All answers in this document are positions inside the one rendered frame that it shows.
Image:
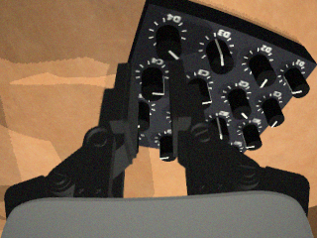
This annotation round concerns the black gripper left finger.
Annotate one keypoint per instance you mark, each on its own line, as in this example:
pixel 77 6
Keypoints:
pixel 107 150

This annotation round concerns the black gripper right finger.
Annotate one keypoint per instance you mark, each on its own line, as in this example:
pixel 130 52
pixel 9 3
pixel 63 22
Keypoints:
pixel 216 166

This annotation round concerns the black knob box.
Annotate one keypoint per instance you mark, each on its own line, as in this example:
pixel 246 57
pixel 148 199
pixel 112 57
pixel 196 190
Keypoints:
pixel 251 70

